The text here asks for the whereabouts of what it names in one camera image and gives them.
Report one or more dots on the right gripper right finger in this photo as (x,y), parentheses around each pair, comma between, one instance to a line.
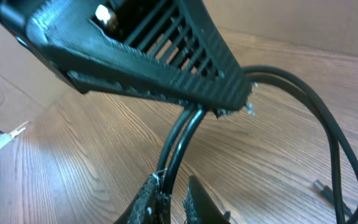
(199,206)

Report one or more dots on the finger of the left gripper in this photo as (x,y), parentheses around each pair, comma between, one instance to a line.
(170,50)

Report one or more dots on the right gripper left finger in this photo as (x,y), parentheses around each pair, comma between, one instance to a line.
(149,205)

